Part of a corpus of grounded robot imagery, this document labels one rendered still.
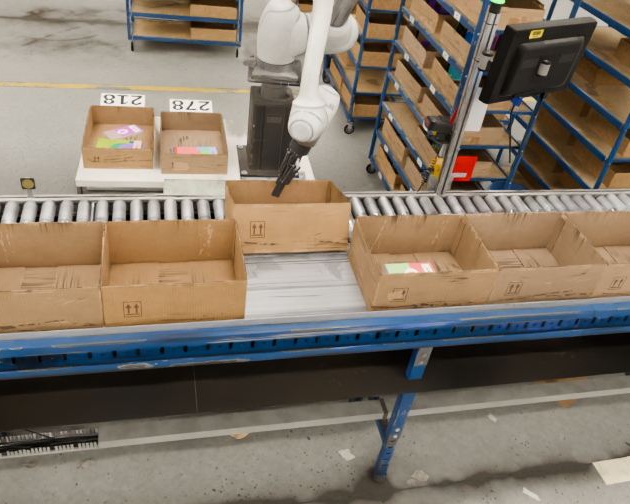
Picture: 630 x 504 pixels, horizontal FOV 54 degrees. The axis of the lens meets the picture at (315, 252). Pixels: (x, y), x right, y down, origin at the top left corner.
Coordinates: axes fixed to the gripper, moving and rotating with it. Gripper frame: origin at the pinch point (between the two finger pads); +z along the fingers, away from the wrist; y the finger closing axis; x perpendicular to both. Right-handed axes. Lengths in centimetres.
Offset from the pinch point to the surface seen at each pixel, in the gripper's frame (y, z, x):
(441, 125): 28, -36, -65
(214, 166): 41.5, 22.3, 12.2
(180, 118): 80, 24, 25
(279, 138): 43.0, 0.8, -8.9
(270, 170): 43.1, 16.7, -12.1
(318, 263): -34.9, 4.2, -10.6
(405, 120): 136, 3, -115
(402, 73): 146, -20, -102
